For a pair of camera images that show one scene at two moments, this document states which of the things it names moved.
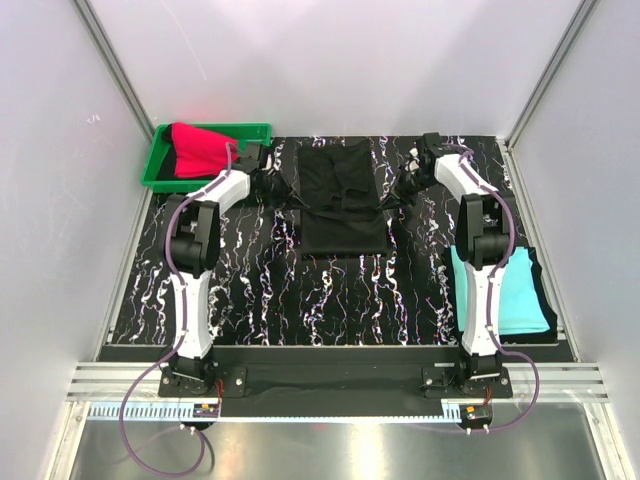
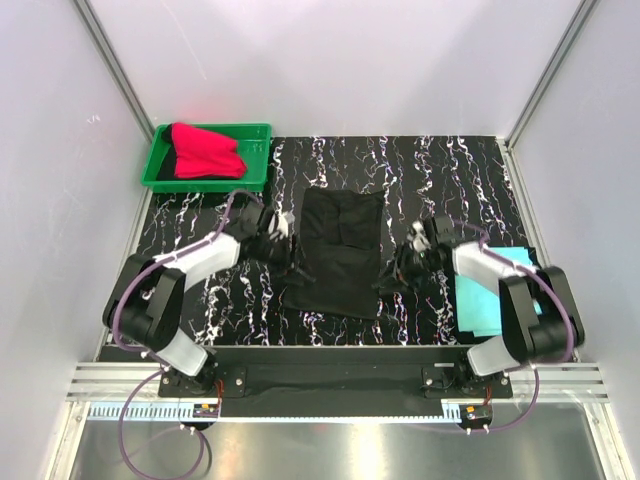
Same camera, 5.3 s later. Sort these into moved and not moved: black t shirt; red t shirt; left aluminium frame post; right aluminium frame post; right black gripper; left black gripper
Moved: black t shirt; left black gripper; right black gripper
Not moved: left aluminium frame post; red t shirt; right aluminium frame post
